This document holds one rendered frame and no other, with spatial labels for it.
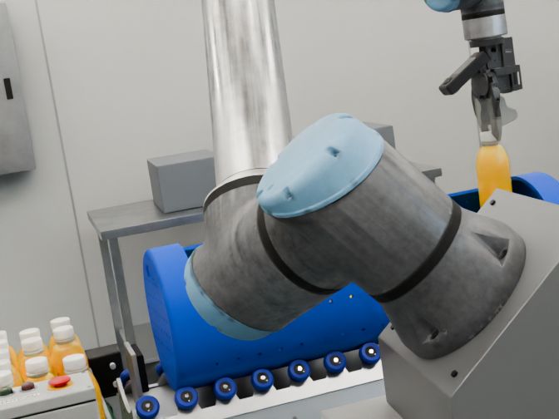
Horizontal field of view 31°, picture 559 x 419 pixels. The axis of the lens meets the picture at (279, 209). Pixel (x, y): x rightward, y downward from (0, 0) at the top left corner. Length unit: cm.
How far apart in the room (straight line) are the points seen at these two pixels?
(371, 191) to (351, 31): 443
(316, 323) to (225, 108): 66
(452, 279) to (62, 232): 422
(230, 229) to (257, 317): 11
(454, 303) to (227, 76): 48
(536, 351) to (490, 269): 10
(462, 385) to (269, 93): 50
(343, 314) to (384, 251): 82
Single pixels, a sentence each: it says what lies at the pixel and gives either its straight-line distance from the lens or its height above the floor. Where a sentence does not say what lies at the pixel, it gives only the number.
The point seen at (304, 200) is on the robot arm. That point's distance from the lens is 108.
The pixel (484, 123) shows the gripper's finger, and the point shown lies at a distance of 219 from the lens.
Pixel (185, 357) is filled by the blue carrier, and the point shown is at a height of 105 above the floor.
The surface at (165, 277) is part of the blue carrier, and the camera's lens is 186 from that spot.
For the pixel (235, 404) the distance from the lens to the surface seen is 194.
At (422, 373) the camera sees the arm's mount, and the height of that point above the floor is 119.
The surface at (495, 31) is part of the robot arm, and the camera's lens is 213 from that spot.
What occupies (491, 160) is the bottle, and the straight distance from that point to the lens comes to 215.
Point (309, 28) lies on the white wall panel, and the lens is 543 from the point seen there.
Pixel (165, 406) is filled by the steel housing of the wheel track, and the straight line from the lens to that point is 200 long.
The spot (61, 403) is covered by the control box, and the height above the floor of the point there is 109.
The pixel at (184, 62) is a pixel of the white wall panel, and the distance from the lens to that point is 526.
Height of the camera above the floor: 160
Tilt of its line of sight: 10 degrees down
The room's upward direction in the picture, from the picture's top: 8 degrees counter-clockwise
